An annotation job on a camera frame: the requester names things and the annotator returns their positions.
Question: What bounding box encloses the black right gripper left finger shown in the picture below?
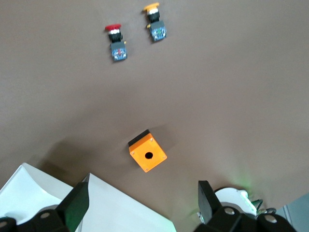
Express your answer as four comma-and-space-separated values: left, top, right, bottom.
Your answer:
31, 173, 90, 232

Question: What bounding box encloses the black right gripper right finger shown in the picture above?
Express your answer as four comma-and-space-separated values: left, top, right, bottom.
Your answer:
197, 180, 258, 232

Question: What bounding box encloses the orange button box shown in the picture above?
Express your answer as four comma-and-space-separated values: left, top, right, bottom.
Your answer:
128, 129, 168, 174

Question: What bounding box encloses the red push button switch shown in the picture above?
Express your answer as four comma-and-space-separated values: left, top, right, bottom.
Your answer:
104, 23, 128, 63

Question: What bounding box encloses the yellow push button switch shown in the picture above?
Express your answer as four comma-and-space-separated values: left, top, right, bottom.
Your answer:
142, 2, 168, 44

